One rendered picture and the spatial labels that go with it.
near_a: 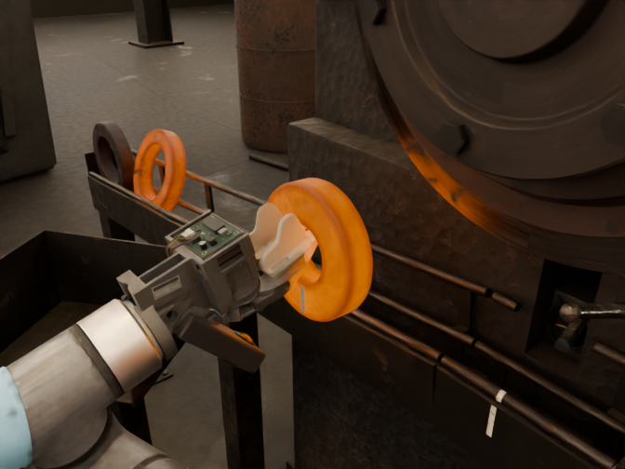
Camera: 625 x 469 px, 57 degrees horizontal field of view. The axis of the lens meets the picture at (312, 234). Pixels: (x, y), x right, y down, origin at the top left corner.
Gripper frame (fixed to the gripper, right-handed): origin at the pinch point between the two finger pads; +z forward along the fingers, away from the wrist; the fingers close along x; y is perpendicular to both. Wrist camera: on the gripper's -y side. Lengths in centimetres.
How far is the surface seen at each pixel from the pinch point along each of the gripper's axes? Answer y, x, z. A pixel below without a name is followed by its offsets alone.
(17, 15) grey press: -11, 272, 40
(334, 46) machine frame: 8.2, 22.8, 26.1
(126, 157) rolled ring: -17, 80, 7
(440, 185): 4.4, -10.2, 9.3
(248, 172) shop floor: -111, 207, 99
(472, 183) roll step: 6.8, -15.1, 8.2
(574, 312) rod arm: 5.7, -29.2, 0.3
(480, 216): 2.8, -15.1, 8.9
